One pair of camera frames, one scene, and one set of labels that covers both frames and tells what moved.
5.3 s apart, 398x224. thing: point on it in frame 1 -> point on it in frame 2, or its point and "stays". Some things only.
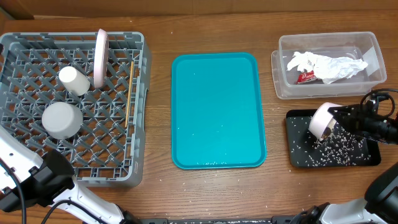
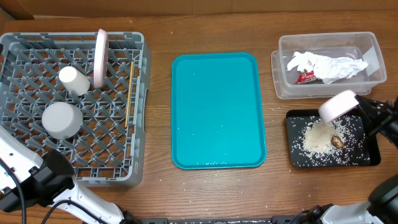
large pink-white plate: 101,59 stays
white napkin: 330,70 stays
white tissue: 303,61 stays
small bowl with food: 321,122 -> 334,106
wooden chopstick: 129,93 stays
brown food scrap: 326,133 -> 337,142
